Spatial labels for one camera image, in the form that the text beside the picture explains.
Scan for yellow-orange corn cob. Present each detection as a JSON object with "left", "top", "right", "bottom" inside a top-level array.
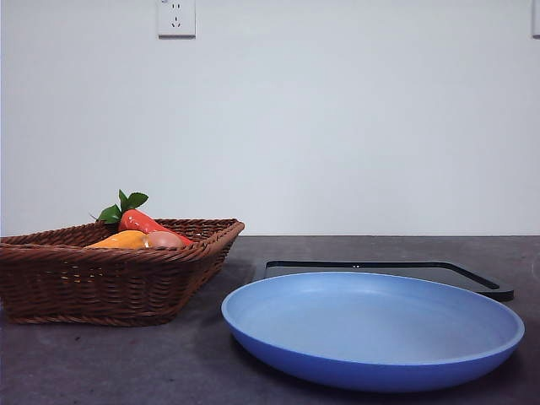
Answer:
[{"left": 84, "top": 229, "right": 149, "bottom": 250}]

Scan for blue round plate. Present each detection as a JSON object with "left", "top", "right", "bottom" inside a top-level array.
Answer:
[{"left": 220, "top": 271, "right": 526, "bottom": 393}]

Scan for brown wicker basket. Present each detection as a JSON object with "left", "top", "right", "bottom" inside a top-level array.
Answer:
[{"left": 0, "top": 218, "right": 246, "bottom": 327}]

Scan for brown egg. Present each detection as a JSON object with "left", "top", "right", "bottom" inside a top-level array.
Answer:
[{"left": 143, "top": 230, "right": 186, "bottom": 250}]

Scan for orange carrot with green leaves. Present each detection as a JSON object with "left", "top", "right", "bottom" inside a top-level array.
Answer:
[{"left": 89, "top": 189, "right": 194, "bottom": 246}]

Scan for black rectangular tray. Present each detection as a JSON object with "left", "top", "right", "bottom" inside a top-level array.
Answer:
[{"left": 255, "top": 260, "right": 515, "bottom": 302}]

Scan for white wall socket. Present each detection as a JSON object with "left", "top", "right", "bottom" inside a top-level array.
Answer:
[{"left": 158, "top": 0, "right": 197, "bottom": 40}]

